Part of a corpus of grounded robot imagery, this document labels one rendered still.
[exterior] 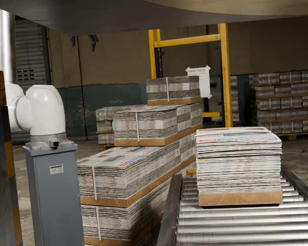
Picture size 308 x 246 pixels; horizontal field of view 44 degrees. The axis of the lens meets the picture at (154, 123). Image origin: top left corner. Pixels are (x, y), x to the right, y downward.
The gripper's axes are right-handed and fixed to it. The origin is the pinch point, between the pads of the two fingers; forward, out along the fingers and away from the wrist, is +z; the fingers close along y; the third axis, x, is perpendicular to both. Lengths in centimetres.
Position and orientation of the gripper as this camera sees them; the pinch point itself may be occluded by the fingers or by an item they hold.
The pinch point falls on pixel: (83, 47)
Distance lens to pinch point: 259.8
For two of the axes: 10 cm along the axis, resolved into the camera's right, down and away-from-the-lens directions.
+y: 9.6, 2.7, -1.3
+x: 2.8, -6.5, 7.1
